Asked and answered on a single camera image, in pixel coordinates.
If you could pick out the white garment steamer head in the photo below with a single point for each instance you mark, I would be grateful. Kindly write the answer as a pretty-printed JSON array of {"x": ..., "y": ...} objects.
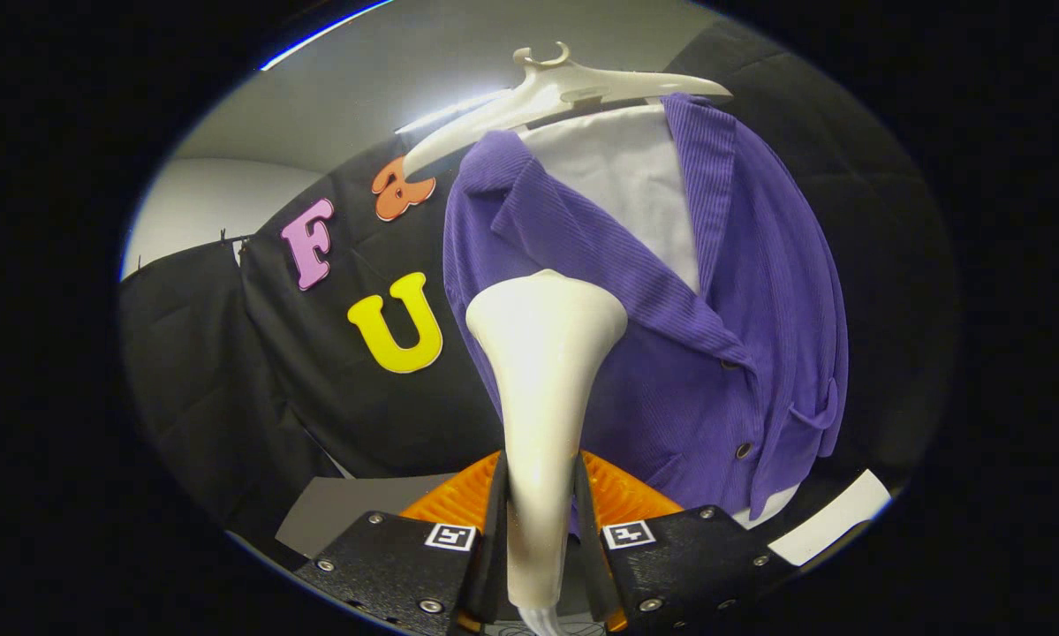
[{"x": 542, "y": 371}]

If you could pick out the white paper sheet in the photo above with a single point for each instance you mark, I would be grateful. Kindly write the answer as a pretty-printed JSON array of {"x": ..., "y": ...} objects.
[{"x": 834, "y": 521}]

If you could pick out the black backdrop cloth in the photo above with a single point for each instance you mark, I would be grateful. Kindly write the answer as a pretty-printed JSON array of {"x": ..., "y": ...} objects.
[
  {"x": 193, "y": 371},
  {"x": 891, "y": 265},
  {"x": 335, "y": 415}
]

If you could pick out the white plastic clothes hanger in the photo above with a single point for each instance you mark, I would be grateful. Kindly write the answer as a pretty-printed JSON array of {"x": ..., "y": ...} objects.
[{"x": 573, "y": 88}]

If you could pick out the long strip ceiling light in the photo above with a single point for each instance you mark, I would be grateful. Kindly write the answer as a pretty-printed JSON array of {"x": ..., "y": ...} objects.
[{"x": 441, "y": 113}]

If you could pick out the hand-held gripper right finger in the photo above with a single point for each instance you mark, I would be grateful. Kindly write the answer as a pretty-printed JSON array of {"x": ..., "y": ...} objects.
[{"x": 586, "y": 548}]

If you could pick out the white shirt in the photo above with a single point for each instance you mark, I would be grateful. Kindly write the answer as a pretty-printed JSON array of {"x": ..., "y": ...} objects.
[{"x": 626, "y": 177}]

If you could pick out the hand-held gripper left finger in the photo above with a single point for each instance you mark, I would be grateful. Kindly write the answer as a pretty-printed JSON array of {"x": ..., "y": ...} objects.
[{"x": 492, "y": 548}]

